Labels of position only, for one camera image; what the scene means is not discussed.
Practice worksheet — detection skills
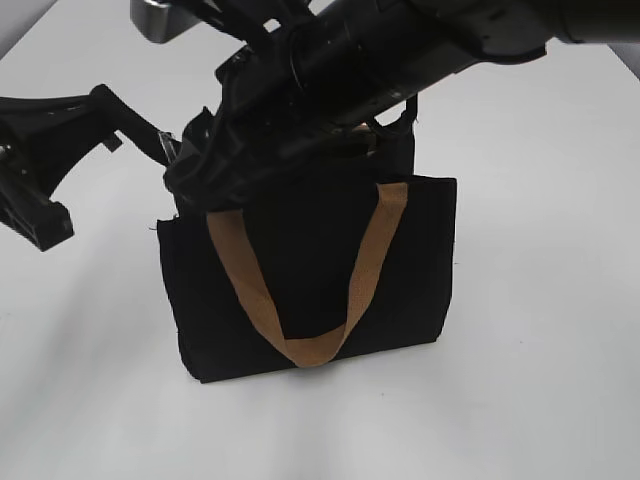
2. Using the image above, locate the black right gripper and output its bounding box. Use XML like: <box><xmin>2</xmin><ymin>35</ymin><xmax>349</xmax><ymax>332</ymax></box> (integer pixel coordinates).
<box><xmin>167</xmin><ymin>19</ymin><xmax>360</xmax><ymax>208</ymax></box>

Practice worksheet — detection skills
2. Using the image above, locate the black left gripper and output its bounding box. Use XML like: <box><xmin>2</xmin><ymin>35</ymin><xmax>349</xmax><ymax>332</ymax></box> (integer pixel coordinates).
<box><xmin>1</xmin><ymin>85</ymin><xmax>181</xmax><ymax>251</ymax></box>

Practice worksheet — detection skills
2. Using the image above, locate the black canvas tote bag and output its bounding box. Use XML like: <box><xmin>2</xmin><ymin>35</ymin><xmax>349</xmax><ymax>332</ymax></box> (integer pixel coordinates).
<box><xmin>157</xmin><ymin>127</ymin><xmax>457</xmax><ymax>383</ymax></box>

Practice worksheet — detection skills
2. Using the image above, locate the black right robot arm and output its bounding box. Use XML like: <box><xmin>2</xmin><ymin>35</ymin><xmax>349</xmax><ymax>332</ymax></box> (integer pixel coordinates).
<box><xmin>164</xmin><ymin>1</ymin><xmax>639</xmax><ymax>211</ymax></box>

